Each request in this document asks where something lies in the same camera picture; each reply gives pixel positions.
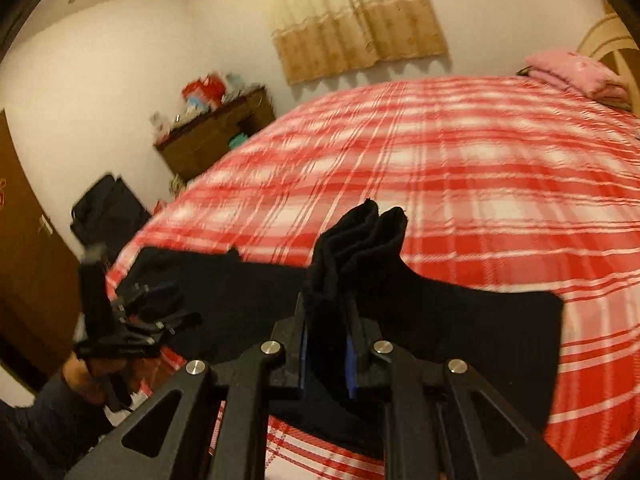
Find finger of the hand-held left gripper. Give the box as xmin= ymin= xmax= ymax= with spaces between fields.
xmin=122 ymin=311 xmax=202 ymax=343
xmin=114 ymin=281 xmax=182 ymax=317

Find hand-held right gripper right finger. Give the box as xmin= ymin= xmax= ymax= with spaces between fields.
xmin=345 ymin=296 xmax=582 ymax=480

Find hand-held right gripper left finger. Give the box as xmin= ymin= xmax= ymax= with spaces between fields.
xmin=65 ymin=291 xmax=309 ymax=480

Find black pants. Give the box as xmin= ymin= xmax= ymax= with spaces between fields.
xmin=115 ymin=199 xmax=566 ymax=461

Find person's left forearm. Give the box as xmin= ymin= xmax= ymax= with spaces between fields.
xmin=0 ymin=375 xmax=109 ymax=480

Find person's left hand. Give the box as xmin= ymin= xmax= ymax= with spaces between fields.
xmin=62 ymin=353 xmax=110 ymax=406

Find brown wooden door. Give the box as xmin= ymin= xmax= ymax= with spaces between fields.
xmin=0 ymin=109 xmax=96 ymax=377

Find black suitcase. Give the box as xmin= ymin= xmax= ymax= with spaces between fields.
xmin=70 ymin=173 xmax=154 ymax=266

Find white greeting card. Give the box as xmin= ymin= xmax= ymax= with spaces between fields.
xmin=149 ymin=112 xmax=171 ymax=144

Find brown wooden desk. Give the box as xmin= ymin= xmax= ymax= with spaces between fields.
xmin=153 ymin=86 xmax=277 ymax=184

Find bed with red plaid sheet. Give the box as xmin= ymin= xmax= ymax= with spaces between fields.
xmin=105 ymin=76 xmax=640 ymax=480

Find beige window curtain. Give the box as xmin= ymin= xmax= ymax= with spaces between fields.
xmin=254 ymin=0 xmax=450 ymax=86

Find pink folded blanket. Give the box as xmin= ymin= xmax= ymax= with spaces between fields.
xmin=524 ymin=48 xmax=631 ymax=106

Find cream wooden headboard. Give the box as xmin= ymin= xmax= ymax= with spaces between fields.
xmin=577 ymin=9 xmax=640 ymax=81

